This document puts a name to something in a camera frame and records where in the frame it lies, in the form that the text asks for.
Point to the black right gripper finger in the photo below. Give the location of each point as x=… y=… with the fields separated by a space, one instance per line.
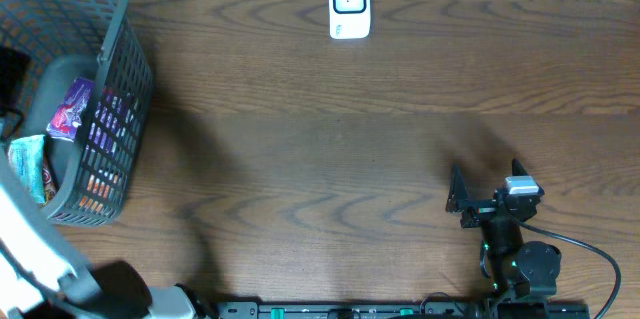
x=517 y=168
x=458 y=197

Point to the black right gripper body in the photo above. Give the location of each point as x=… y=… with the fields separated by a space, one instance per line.
x=486 y=210

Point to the orange white tissue pack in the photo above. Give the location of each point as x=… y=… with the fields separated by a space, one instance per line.
x=102 y=194

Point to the purple Carefree pad pack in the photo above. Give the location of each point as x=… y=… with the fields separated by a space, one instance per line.
x=72 y=106

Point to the teal wet wipes pack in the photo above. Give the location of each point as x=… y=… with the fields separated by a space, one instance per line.
x=26 y=157

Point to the orange brown candy bar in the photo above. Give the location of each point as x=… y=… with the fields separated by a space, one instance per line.
x=50 y=189

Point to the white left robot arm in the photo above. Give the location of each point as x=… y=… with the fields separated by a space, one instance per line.
x=44 y=276

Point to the white barcode scanner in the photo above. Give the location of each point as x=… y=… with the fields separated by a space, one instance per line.
x=349 y=19

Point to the grey plastic basket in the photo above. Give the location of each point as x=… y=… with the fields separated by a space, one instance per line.
x=45 y=46

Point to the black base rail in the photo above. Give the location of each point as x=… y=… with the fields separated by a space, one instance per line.
x=432 y=309

